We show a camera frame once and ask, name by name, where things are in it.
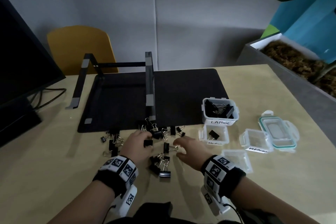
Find person's right hand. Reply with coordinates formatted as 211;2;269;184
173;136;214;172

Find person's left hand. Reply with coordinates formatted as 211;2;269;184
119;129;154;166

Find pile of black binder clips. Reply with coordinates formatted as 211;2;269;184
99;117;187;179

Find container labelled large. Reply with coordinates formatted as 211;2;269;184
201;97;240;127

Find heap of large binder clips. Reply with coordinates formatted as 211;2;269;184
204;99;236;118

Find person's left forearm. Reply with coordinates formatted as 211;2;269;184
52;180;116;224

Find person's right forearm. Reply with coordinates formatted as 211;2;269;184
232;183;322;224

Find person's black clothing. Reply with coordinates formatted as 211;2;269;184
105;202;278;224

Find grey planter with moss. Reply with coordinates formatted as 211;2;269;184
236;32;336;138

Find left wrist marker band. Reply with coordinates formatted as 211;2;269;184
92;155;139;197

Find wrist marker band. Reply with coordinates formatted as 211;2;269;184
201;155;247;197
92;155;139;197

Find right wrist marker band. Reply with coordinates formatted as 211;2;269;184
201;155;247;197

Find black desk mat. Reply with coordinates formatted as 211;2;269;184
77;68;229;133

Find black metal laptop stand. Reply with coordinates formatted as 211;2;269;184
65;51;157;122

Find clear lid with green seal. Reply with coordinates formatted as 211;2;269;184
258;110;300;153

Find yellow chair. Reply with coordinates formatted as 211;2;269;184
47;26;119;76

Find brown moss filling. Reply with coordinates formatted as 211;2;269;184
260;39;336;92

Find black computer monitor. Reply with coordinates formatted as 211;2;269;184
0;0;66;148

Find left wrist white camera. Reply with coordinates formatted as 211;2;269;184
111;185;138;218

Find wrist white camera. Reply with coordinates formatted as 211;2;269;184
201;184;231;216
111;185;138;218

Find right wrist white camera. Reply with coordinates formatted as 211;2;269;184
201;184;231;216

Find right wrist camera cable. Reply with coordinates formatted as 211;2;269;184
223;203;242;224

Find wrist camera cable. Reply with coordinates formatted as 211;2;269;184
223;203;242;224
102;205;116;224

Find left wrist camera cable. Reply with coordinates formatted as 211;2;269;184
102;205;116;224

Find black monitor cables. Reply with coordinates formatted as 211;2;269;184
27;88;67;111

